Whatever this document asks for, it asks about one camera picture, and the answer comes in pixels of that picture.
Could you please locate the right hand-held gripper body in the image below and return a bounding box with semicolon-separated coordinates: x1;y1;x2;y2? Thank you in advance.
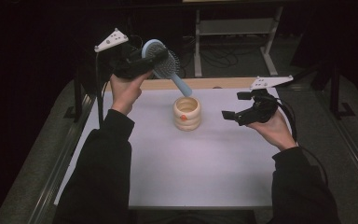
234;75;294;127

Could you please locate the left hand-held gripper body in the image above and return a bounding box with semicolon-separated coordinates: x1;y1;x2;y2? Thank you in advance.
93;27;152;79

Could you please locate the light blue hairbrush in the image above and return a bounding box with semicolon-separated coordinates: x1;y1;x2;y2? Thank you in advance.
141;38;194;98

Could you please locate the cream ribbed cup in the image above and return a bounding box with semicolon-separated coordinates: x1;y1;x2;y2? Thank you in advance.
172;95;202;132

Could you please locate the person's right hand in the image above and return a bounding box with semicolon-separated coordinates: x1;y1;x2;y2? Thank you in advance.
246;109;299;152

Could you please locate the person's left hand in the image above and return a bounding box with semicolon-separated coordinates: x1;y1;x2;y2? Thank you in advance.
109;70;154;117

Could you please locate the pale lilac table cover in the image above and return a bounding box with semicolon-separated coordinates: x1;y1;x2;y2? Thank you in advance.
53;87;289;209

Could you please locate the white metal stand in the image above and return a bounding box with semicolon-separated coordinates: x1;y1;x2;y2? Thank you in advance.
194;6;284;78

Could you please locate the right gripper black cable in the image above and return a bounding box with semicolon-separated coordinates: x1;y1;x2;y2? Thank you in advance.
268;94;329;188

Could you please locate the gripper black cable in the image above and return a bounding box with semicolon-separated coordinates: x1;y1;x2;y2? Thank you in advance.
94;50;106;129
268;94;329;188

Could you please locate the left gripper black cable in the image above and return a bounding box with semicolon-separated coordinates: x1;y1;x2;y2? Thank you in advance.
94;50;106;129

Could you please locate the black stand post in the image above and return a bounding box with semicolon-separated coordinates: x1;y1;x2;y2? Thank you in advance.
328;61;357;121
63;70;86;123

